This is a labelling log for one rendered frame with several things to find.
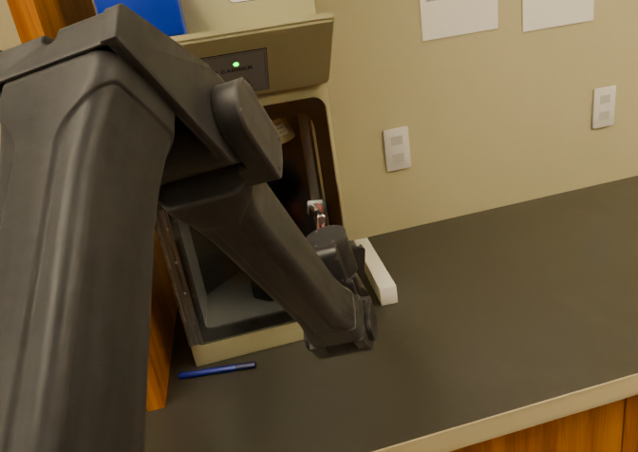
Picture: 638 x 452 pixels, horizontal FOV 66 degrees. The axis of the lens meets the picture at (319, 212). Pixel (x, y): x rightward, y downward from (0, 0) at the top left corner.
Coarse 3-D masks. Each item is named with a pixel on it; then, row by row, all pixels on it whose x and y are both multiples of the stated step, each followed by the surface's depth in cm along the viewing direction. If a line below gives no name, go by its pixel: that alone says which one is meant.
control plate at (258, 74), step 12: (264, 48) 68; (204, 60) 67; (216, 60) 68; (228, 60) 68; (240, 60) 69; (252, 60) 69; (264, 60) 70; (216, 72) 70; (228, 72) 70; (240, 72) 71; (252, 72) 71; (264, 72) 72; (252, 84) 74; (264, 84) 74
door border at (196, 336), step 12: (156, 216) 80; (168, 228) 81; (168, 240) 82; (168, 252) 83; (180, 264) 84; (180, 276) 84; (180, 288) 85; (180, 300) 86; (192, 312) 87; (192, 324) 88; (192, 336) 88
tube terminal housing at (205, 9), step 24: (192, 0) 72; (216, 0) 73; (264, 0) 75; (288, 0) 75; (312, 0) 76; (192, 24) 74; (216, 24) 74; (240, 24) 75; (264, 96) 79; (288, 96) 80; (312, 96) 81; (336, 168) 85; (240, 336) 92; (264, 336) 93; (288, 336) 94; (216, 360) 92
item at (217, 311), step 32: (288, 128) 80; (320, 128) 81; (288, 160) 82; (320, 160) 83; (288, 192) 84; (320, 192) 85; (192, 256) 84; (224, 256) 85; (192, 288) 86; (224, 288) 87; (256, 288) 88; (224, 320) 89; (256, 320) 90; (288, 320) 91
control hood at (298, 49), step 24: (264, 24) 65; (288, 24) 65; (312, 24) 66; (192, 48) 65; (216, 48) 66; (240, 48) 67; (288, 48) 69; (312, 48) 70; (288, 72) 74; (312, 72) 75
